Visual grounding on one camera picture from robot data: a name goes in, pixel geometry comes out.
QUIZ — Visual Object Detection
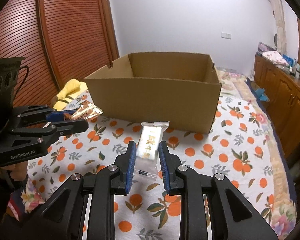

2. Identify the brown foil snack packet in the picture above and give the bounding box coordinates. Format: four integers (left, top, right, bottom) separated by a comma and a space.
64, 100, 103, 120

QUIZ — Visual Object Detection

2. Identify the white small cake packet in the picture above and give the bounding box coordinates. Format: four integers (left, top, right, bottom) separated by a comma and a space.
134, 121, 170, 181

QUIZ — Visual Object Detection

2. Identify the person's left hand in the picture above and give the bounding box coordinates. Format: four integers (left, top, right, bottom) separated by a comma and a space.
0, 161, 28, 181

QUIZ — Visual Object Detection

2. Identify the yellow cloth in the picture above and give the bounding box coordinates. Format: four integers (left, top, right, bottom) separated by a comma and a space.
51, 79, 88, 111

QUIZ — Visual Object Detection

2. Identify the wooden louvered wardrobe door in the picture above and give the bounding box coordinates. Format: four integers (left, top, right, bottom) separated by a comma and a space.
0, 0, 119, 106

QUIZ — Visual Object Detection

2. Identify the brown cardboard box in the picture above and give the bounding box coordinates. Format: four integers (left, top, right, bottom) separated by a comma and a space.
85, 52, 222, 134

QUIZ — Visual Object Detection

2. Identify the blue object near cabinet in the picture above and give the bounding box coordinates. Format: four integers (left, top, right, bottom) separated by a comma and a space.
255, 88, 269, 102

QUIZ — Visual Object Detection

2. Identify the wooden sideboard cabinet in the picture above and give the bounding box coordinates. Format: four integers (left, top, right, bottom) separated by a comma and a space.
254, 53, 300, 158

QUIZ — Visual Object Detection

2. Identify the folded floral cloth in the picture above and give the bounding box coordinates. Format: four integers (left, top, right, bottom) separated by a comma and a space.
261, 51, 289, 67

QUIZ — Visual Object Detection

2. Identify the white wall switch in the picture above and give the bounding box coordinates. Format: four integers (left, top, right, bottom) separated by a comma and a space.
221, 32, 231, 40

